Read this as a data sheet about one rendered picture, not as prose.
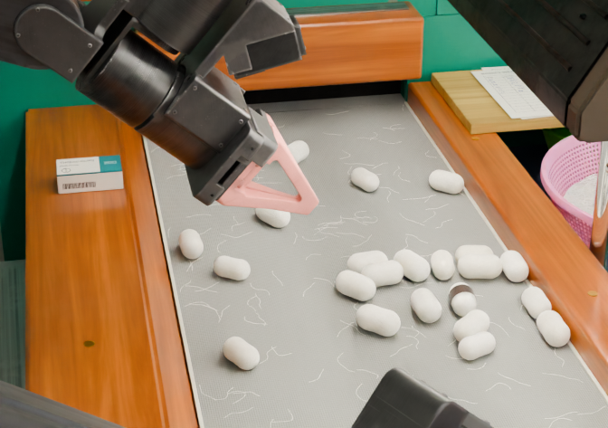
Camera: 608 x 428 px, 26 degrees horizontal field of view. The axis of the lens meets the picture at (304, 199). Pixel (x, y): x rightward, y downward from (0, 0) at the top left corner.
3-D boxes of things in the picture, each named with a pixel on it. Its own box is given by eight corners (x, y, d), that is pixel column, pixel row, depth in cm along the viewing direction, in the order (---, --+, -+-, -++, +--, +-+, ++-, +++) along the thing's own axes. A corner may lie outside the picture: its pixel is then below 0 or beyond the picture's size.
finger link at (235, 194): (329, 149, 105) (239, 83, 101) (348, 188, 98) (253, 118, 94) (274, 212, 106) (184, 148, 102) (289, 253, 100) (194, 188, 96)
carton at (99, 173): (58, 194, 122) (56, 175, 121) (57, 178, 125) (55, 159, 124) (123, 189, 123) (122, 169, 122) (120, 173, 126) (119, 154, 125)
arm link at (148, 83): (194, 47, 97) (118, -8, 94) (205, 72, 92) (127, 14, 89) (137, 118, 98) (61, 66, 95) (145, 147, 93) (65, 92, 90)
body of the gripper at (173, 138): (250, 92, 102) (175, 37, 99) (271, 145, 93) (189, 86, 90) (197, 155, 103) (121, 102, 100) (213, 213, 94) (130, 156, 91)
